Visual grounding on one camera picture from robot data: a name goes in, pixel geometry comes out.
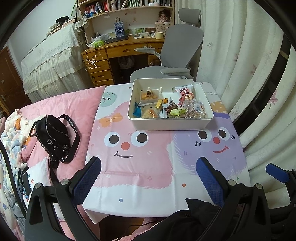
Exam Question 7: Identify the stack of books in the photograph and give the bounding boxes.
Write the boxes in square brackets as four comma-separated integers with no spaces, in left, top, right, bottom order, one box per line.
[46,16,78,36]

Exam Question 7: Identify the white and red snack packet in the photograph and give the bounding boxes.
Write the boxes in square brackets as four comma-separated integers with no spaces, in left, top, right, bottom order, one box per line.
[174,85,194,100]

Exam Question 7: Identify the translucent yellow noodle snack packet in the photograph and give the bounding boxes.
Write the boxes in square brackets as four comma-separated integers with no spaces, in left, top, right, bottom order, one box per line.
[140,89,160,104]

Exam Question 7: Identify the blue gift bag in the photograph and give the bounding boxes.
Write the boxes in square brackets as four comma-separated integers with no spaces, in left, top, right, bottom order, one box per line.
[113,17,126,38]

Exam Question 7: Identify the patterned cloth pouch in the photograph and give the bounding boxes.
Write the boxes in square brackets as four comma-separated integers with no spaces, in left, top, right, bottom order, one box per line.
[75,17,90,32]

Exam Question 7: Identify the white plastic bag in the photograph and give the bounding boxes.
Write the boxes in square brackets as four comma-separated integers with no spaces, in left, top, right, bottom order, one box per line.
[94,34,112,44]

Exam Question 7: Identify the brown chocolate snack packet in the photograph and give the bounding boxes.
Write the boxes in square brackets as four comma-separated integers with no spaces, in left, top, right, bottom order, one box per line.
[162,98,178,115]

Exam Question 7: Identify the dark trash bin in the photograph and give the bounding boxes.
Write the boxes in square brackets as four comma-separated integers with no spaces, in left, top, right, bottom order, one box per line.
[117,56,136,70]

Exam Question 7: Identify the wooden desk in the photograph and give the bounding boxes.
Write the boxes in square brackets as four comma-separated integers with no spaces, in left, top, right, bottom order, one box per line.
[81,35,167,88]

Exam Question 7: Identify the grey office chair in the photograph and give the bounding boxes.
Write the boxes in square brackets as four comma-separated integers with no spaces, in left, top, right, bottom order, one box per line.
[130,8,203,83]

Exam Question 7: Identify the patterned box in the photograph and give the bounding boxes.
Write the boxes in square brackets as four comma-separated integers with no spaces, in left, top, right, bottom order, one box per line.
[155,22,172,33]

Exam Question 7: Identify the row of books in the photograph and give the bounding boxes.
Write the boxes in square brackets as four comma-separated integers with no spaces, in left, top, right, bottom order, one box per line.
[84,0,174,16]

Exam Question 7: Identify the wooden bookshelf hutch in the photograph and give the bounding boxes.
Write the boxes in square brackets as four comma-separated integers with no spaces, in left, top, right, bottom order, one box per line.
[77,0,175,39]

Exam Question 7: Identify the white flower print pillow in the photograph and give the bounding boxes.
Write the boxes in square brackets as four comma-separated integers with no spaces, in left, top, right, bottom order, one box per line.
[22,156,70,223]

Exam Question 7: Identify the green snack packet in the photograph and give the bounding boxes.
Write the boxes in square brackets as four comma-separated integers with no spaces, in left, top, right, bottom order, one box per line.
[169,108,186,117]

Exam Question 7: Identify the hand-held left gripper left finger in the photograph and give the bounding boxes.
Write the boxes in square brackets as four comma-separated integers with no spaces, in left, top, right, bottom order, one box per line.
[25,156,102,241]

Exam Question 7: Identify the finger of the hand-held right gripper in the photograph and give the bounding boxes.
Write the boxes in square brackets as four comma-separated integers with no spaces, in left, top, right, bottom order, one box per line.
[265,163,290,183]

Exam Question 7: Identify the cartoon face printed tablecloth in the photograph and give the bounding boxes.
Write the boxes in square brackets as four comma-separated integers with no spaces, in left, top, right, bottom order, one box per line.
[82,81,252,225]

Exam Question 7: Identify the clear packet with purple print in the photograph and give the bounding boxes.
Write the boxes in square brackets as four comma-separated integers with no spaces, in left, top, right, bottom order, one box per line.
[183,102,207,118]

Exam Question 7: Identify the brown wooden door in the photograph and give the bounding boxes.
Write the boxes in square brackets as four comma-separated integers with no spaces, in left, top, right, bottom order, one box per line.
[0,47,32,117]

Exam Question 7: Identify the brown haired doll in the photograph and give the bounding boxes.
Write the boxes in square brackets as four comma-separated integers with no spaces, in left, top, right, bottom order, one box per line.
[154,9,172,24]

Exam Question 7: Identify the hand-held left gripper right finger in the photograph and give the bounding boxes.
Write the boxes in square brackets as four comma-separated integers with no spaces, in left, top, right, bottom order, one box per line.
[196,157,271,241]

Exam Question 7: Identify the white charger cables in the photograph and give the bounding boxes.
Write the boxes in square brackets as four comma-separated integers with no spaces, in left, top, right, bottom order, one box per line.
[84,45,100,70]

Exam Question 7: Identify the clear round pastry packet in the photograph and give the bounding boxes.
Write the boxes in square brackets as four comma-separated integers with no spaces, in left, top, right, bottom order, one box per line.
[141,104,161,118]

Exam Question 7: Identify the black handbag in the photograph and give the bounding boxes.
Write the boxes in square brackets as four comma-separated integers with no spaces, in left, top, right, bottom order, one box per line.
[29,113,81,168]

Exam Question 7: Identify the white storage box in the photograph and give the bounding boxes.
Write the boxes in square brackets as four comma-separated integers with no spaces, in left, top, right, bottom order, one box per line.
[127,78,214,131]

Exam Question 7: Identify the dark window frame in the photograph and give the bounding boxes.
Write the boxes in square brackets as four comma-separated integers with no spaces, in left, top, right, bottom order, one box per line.
[232,39,293,139]

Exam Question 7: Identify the pink bed sheet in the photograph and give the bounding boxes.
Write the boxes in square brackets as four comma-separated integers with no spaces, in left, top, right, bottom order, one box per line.
[14,86,105,186]

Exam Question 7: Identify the black strap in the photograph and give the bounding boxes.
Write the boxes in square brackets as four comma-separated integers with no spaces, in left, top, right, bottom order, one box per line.
[0,139,28,217]

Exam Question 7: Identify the floral blanket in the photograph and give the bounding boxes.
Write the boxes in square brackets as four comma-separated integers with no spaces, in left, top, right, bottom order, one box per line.
[0,108,37,241]

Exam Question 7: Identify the blue candy wrapper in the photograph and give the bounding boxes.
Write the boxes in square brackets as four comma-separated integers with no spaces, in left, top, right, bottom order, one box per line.
[132,104,143,118]

